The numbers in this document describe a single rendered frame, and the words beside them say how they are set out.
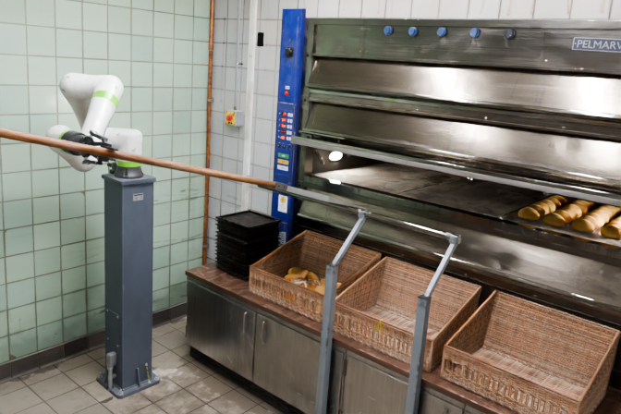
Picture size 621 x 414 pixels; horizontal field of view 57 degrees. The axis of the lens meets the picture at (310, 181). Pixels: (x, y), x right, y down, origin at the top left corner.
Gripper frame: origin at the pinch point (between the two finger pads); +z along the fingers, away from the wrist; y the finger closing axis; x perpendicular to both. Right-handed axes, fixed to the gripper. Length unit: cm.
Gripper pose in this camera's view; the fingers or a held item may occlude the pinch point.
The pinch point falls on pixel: (108, 152)
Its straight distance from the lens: 217.3
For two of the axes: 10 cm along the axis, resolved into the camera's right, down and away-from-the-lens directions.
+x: -6.0, -1.3, -7.9
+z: 7.7, 1.9, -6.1
